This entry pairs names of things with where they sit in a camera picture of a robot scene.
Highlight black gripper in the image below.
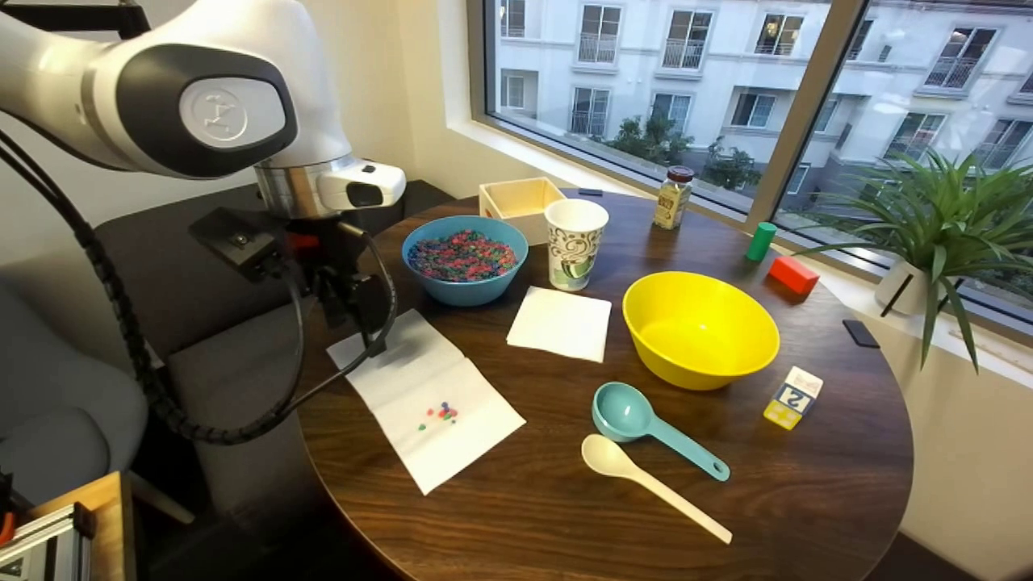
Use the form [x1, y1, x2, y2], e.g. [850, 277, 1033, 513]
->
[288, 212, 395, 357]

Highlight large white paper towel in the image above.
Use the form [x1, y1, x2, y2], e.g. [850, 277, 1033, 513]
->
[322, 306, 531, 496]

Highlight colourful cereal pile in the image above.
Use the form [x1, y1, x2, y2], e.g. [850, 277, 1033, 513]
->
[408, 228, 523, 285]

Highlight colourful cereal pieces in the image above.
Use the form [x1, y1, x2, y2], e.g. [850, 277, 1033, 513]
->
[418, 397, 464, 435]

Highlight blue bowl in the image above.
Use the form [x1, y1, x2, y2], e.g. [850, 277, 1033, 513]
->
[397, 212, 532, 311]

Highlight white wooden box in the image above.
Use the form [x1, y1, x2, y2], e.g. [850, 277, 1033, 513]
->
[474, 173, 569, 248]

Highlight small square white napkin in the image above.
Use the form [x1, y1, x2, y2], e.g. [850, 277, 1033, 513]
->
[504, 285, 618, 364]

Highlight patterned paper cup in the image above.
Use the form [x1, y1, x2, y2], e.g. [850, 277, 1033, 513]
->
[542, 197, 615, 293]

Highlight teal measuring scoop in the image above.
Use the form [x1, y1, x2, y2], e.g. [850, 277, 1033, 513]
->
[589, 378, 734, 484]

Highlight white plastic spoon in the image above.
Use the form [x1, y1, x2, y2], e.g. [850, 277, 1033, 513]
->
[579, 433, 735, 548]

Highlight spice jar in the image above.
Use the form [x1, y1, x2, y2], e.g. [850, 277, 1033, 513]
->
[649, 166, 698, 233]

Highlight yellow bowl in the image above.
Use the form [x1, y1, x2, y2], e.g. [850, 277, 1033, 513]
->
[619, 268, 784, 393]

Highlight grey office chair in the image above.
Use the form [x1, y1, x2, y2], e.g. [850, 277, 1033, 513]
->
[0, 282, 152, 509]

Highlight wooden board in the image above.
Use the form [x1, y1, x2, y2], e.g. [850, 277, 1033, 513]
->
[31, 468, 138, 581]

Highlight large glass window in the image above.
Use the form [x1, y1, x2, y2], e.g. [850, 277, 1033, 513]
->
[464, 0, 1033, 336]

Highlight green block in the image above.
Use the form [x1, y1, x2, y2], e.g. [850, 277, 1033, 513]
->
[744, 218, 777, 268]

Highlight red block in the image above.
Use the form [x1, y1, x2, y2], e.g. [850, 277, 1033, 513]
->
[764, 256, 823, 304]

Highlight black mounting bar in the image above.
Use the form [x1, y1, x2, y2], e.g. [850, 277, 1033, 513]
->
[0, 0, 152, 43]

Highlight small yellow white box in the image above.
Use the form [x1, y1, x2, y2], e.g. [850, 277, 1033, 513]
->
[758, 364, 826, 435]

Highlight black tape patch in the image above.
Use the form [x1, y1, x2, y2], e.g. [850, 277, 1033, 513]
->
[840, 316, 886, 353]

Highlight green potted plant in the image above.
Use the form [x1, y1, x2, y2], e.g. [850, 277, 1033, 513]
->
[800, 148, 1033, 374]

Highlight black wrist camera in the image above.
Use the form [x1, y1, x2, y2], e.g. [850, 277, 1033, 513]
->
[192, 202, 290, 285]

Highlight black cable bundle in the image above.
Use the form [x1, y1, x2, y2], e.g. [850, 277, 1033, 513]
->
[0, 132, 400, 445]

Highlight aluminium rail frame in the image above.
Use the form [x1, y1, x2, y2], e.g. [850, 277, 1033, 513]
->
[0, 496, 99, 581]

